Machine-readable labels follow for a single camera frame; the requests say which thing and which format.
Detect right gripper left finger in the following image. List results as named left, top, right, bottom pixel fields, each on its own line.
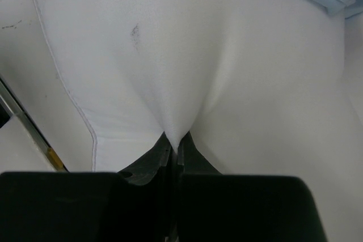
left=118, top=133, right=172, bottom=185

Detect aluminium frame rail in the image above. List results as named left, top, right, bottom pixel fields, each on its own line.
left=1, top=80, right=67, bottom=172

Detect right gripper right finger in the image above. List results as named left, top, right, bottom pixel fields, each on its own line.
left=176, top=132, right=220, bottom=174

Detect white pillow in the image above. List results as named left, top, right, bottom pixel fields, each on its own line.
left=34, top=0, right=362, bottom=241

